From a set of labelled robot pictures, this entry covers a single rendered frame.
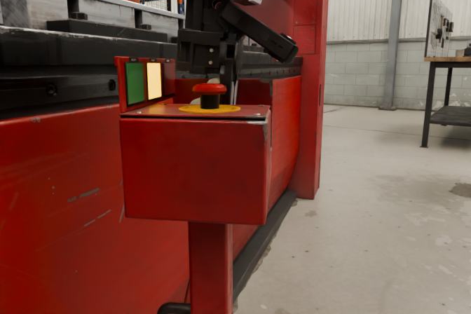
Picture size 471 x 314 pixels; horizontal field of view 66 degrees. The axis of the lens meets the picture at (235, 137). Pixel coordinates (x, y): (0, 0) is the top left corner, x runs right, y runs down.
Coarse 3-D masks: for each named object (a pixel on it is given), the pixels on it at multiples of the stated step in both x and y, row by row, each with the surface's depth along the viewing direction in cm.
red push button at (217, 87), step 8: (200, 88) 40; (208, 88) 40; (216, 88) 40; (224, 88) 41; (200, 96) 42; (208, 96) 41; (216, 96) 41; (200, 104) 42; (208, 104) 41; (216, 104) 42
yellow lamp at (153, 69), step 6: (150, 66) 46; (156, 66) 48; (150, 72) 46; (156, 72) 48; (150, 78) 46; (156, 78) 48; (150, 84) 46; (156, 84) 48; (150, 90) 46; (156, 90) 48; (150, 96) 46; (156, 96) 48
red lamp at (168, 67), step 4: (164, 64) 51; (168, 64) 53; (172, 64) 55; (164, 68) 51; (168, 68) 53; (172, 68) 55; (164, 72) 51; (168, 72) 53; (172, 72) 55; (164, 76) 51; (168, 76) 53; (172, 76) 55; (164, 80) 51; (168, 80) 53; (172, 80) 55; (164, 84) 51; (168, 84) 53; (172, 84) 55; (164, 88) 52; (168, 88) 53; (172, 88) 55; (168, 92) 53; (172, 92) 55
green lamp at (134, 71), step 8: (128, 64) 39; (136, 64) 41; (128, 72) 39; (136, 72) 41; (128, 80) 39; (136, 80) 41; (128, 88) 39; (136, 88) 41; (128, 96) 39; (136, 96) 41
